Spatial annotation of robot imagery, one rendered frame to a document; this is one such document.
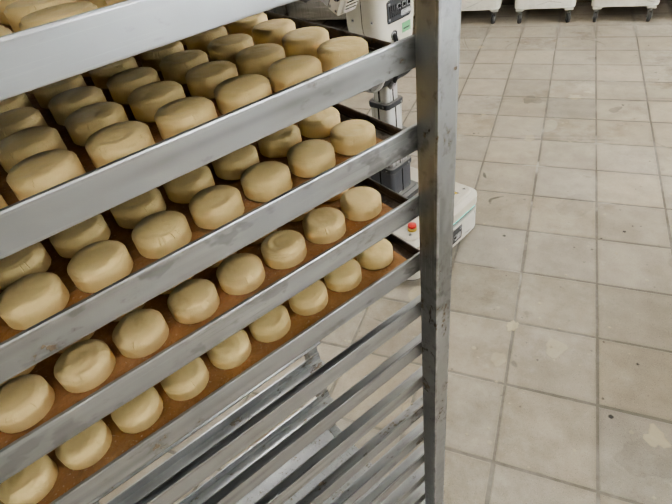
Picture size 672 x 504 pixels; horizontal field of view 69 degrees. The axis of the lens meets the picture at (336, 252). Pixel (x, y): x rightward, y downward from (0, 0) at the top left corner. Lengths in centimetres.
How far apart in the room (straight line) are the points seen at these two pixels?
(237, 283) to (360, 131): 21
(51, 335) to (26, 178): 12
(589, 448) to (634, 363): 41
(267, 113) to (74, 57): 14
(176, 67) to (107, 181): 20
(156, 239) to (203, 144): 10
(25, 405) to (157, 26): 33
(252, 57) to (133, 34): 19
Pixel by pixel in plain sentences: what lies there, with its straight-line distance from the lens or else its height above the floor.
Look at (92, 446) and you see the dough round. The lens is 57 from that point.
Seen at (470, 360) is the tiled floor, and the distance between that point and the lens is 196.
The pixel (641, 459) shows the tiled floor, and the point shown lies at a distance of 189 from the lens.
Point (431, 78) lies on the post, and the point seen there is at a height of 139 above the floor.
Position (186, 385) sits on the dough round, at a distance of 56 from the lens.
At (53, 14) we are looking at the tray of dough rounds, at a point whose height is 151.
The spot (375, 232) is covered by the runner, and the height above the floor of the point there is 123.
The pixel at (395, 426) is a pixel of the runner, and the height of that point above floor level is 77.
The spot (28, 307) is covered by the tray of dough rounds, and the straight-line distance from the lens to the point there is 45.
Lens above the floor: 158
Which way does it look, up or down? 40 degrees down
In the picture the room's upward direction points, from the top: 10 degrees counter-clockwise
